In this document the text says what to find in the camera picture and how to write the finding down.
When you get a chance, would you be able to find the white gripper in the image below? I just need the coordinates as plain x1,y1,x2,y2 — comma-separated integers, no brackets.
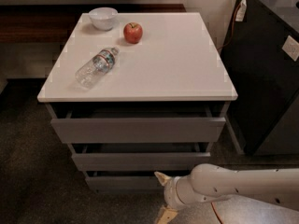
154,172,186,224

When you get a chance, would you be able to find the grey bottom drawer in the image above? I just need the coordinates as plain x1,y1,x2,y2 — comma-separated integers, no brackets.
84,171,163,193

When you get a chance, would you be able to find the grey drawer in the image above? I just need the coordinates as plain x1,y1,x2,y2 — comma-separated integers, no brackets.
68,143,210,172
46,102,230,144
84,171,163,193

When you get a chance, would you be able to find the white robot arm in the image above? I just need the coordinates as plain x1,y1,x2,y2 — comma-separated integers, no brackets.
155,163,299,224

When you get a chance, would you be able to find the grey top drawer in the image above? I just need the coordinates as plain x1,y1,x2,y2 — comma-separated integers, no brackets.
46,102,230,144

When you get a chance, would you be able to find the grey middle drawer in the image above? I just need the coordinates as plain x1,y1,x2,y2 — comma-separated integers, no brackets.
68,143,210,172

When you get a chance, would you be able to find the white cabinet counter top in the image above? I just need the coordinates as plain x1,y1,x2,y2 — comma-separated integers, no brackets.
37,13,237,103

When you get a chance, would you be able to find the clear plastic water bottle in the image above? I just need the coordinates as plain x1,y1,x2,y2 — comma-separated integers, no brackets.
75,47,120,88

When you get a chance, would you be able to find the red apple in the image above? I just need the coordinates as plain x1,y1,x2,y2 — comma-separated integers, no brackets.
123,22,143,44

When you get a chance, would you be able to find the black cabinet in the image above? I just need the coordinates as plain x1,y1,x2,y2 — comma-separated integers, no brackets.
221,0,299,155

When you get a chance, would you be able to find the white bowl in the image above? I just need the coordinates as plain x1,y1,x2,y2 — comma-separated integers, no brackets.
88,7,118,31

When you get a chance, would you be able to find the white paper tag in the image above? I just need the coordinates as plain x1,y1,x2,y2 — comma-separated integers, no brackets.
235,0,247,22

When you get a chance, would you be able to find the dark wooden bench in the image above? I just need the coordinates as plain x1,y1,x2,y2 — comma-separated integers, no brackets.
0,4,186,43

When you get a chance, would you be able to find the white wall outlet plate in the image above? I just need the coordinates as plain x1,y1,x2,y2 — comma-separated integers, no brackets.
282,35,299,62

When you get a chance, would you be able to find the orange extension cable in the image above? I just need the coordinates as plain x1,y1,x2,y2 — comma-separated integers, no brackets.
216,0,299,224

